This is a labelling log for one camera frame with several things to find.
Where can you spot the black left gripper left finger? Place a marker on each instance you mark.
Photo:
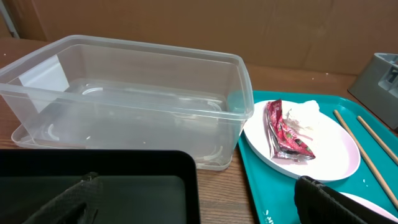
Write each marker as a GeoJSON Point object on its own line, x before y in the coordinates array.
{"type": "Point", "coordinates": [77, 204]}

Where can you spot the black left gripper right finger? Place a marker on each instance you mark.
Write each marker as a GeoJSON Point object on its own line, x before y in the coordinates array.
{"type": "Point", "coordinates": [318, 204]}

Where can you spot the large pink plate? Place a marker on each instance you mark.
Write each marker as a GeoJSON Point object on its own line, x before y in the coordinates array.
{"type": "Point", "coordinates": [337, 155]}

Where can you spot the red snack wrapper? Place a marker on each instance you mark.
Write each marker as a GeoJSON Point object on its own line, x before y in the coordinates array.
{"type": "Point", "coordinates": [285, 143]}

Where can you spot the white tissue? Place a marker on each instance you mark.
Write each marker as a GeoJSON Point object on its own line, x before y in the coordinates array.
{"type": "Point", "coordinates": [303, 118]}

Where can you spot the wooden chopstick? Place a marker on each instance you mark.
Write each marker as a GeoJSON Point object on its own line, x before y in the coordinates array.
{"type": "Point", "coordinates": [384, 146]}
{"type": "Point", "coordinates": [368, 161]}

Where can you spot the grey dishwasher rack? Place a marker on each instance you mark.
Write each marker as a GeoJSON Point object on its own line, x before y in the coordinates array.
{"type": "Point", "coordinates": [376, 88]}

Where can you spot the black tray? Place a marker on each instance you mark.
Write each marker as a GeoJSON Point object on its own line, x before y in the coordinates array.
{"type": "Point", "coordinates": [138, 186]}

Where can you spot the clear plastic bin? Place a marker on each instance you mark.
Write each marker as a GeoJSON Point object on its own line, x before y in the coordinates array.
{"type": "Point", "coordinates": [84, 92]}

